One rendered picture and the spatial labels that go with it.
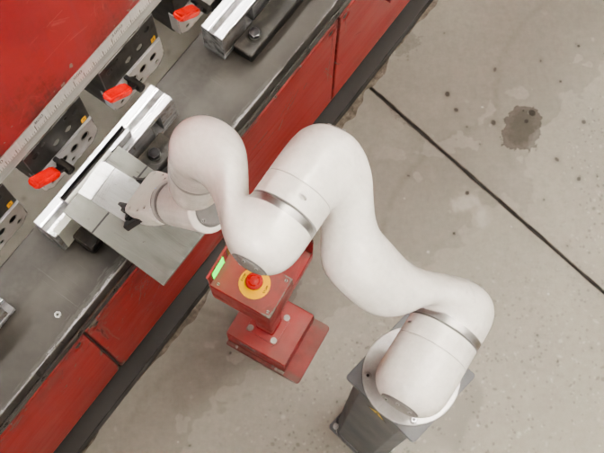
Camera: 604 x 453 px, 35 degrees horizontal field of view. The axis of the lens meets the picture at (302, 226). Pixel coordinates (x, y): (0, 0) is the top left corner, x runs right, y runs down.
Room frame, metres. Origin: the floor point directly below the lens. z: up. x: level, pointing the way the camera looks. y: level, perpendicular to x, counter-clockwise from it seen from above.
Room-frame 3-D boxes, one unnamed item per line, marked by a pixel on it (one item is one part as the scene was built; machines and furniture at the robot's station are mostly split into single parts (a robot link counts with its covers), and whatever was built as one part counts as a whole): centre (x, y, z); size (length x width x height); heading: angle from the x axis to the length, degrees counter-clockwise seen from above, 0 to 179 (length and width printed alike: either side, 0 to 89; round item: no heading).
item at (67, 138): (0.66, 0.47, 1.26); 0.15 x 0.09 x 0.17; 145
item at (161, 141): (0.68, 0.38, 0.89); 0.30 x 0.05 x 0.03; 145
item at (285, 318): (0.56, 0.09, 0.13); 0.10 x 0.10 x 0.01; 62
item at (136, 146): (0.73, 0.42, 0.92); 0.39 x 0.06 x 0.10; 145
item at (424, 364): (0.25, -0.20, 1.30); 0.19 x 0.12 x 0.24; 149
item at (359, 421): (0.28, -0.22, 0.50); 0.18 x 0.18 x 1.00; 47
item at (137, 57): (0.82, 0.35, 1.26); 0.15 x 0.09 x 0.17; 145
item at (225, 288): (0.56, 0.09, 0.75); 0.20 x 0.16 x 0.18; 152
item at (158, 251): (0.60, 0.33, 1.00); 0.26 x 0.18 x 0.01; 55
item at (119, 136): (0.71, 0.44, 0.99); 0.20 x 0.03 x 0.03; 145
